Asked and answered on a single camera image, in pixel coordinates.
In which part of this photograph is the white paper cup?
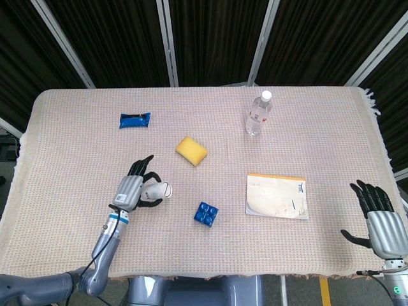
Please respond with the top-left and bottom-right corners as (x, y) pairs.
(140, 181), (173, 202)

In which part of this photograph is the beige woven tablecloth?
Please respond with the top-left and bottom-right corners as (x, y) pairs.
(0, 84), (408, 282)

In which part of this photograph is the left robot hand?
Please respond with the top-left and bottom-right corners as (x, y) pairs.
(108, 154), (163, 213)

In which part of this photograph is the grey partition frame post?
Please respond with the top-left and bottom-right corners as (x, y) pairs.
(30, 0), (96, 89)
(247, 0), (281, 86)
(0, 117), (23, 138)
(155, 0), (180, 87)
(343, 12), (408, 87)

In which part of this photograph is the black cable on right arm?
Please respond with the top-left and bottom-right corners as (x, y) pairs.
(356, 269), (393, 299)

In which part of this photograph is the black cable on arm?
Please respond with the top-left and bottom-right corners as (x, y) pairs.
(356, 269), (393, 299)
(65, 205), (124, 306)

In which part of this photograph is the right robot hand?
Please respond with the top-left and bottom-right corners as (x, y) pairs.
(340, 179), (408, 259)

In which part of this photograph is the yellow sponge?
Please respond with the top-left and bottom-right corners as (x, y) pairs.
(175, 136), (208, 167)

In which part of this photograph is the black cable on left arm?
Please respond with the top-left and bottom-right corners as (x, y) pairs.
(65, 205), (124, 306)

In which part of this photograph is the blue snack packet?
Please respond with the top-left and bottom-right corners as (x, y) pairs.
(119, 112), (152, 129)

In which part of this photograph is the worn notebook with yellow spine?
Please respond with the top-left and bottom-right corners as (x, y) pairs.
(244, 173), (309, 221)

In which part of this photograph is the grey robot torso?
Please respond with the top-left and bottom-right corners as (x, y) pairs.
(127, 274), (264, 306)

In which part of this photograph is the blue toy building brick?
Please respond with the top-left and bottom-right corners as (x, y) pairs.
(193, 201), (220, 228)

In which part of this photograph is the clear plastic water bottle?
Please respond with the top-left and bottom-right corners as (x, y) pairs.
(245, 91), (273, 136)

